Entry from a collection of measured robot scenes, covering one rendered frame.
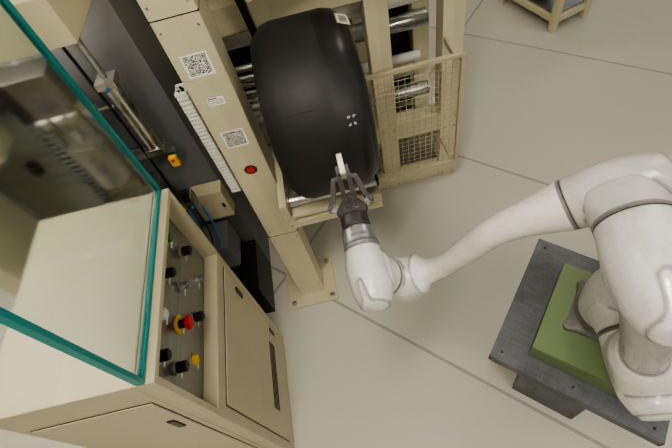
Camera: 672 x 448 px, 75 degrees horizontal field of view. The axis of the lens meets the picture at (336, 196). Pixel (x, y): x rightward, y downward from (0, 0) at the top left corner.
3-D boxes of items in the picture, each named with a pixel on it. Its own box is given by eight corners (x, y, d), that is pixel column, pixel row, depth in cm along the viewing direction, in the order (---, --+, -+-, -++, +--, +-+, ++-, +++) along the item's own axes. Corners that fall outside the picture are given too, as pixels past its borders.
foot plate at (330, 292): (290, 310, 235) (289, 309, 234) (285, 267, 252) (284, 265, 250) (339, 298, 235) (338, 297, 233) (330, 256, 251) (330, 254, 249)
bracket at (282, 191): (286, 223, 165) (278, 208, 157) (276, 148, 189) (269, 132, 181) (294, 221, 165) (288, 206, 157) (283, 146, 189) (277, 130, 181)
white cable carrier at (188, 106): (232, 193, 165) (173, 95, 127) (231, 183, 168) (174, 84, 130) (243, 190, 165) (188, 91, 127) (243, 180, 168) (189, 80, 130)
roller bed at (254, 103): (243, 130, 192) (217, 75, 169) (241, 108, 201) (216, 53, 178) (286, 119, 192) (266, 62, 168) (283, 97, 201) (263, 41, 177)
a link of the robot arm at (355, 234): (342, 247, 108) (337, 225, 111) (346, 259, 116) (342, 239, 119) (378, 238, 108) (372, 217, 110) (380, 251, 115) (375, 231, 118)
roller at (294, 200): (285, 193, 164) (288, 200, 168) (286, 203, 161) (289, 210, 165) (376, 171, 163) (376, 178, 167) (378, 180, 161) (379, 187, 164)
